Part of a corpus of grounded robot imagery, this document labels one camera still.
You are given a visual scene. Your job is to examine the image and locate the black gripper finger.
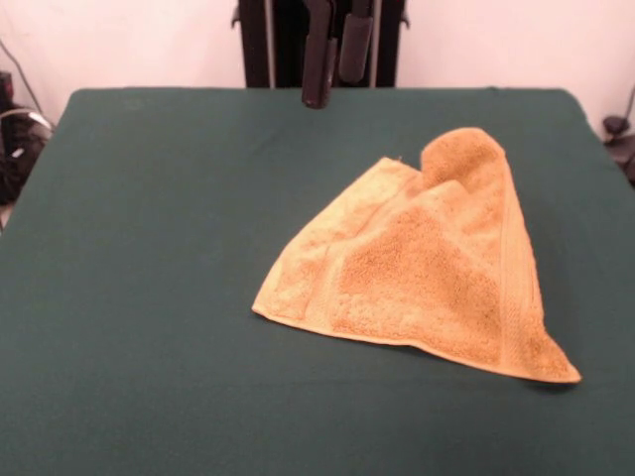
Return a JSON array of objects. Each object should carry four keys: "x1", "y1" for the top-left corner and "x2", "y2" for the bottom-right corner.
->
[
  {"x1": 301, "y1": 0, "x2": 341, "y2": 109},
  {"x1": 338, "y1": 0, "x2": 374, "y2": 83}
]

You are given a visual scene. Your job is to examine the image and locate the tan terry towel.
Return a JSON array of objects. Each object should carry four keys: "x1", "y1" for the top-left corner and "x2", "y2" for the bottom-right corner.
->
[{"x1": 251, "y1": 126, "x2": 582, "y2": 385}]

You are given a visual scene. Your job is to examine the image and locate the black floor device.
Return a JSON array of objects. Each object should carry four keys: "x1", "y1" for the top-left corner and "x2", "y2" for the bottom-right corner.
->
[{"x1": 602, "y1": 114, "x2": 635, "y2": 187}]

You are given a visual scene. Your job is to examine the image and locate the dark green table cloth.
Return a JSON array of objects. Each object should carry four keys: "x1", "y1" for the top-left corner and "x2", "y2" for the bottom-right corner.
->
[{"x1": 0, "y1": 86, "x2": 635, "y2": 476}]

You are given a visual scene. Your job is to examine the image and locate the black equipment pile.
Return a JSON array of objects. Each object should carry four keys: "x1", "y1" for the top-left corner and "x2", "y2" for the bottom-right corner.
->
[{"x1": 0, "y1": 71, "x2": 54, "y2": 204}]

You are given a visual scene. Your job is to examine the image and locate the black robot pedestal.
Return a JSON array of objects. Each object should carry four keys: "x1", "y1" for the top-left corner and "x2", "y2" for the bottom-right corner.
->
[{"x1": 231, "y1": 0, "x2": 411, "y2": 89}]

